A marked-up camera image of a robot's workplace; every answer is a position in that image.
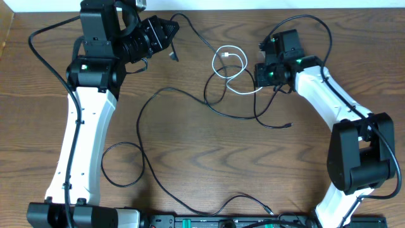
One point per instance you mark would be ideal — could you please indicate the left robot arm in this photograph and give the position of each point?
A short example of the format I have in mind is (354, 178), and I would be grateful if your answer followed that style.
(113, 36)

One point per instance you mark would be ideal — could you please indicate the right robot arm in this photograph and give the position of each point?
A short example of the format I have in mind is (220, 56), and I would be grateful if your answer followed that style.
(361, 151)

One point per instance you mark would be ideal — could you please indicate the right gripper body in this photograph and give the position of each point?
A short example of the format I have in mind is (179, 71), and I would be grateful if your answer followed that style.
(268, 75)

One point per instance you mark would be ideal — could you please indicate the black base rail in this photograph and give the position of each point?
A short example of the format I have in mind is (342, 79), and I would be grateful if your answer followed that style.
(172, 221)

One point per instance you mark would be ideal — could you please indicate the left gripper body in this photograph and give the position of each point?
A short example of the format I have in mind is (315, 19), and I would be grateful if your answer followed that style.
(155, 35)

